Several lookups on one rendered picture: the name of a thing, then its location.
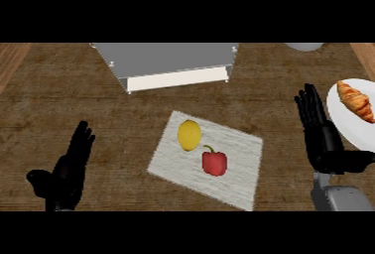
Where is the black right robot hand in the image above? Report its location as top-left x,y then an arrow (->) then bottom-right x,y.
292,82 -> 375,176

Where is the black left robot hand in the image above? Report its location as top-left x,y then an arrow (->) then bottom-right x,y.
25,120 -> 96,212

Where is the red bell pepper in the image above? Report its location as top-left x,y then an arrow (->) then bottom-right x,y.
201,144 -> 229,178

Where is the pale grey placemat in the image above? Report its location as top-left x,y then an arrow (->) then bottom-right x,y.
146,110 -> 266,212

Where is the grey tiered shelf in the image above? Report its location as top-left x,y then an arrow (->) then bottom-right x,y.
90,43 -> 241,95

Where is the white plate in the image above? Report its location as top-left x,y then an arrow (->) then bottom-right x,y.
325,78 -> 375,154

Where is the golden croissant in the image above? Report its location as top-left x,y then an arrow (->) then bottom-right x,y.
335,79 -> 375,124

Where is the yellow lemon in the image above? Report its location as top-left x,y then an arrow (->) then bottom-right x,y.
177,119 -> 204,153

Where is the pale grey round object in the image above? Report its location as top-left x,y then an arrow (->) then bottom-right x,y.
284,43 -> 325,53

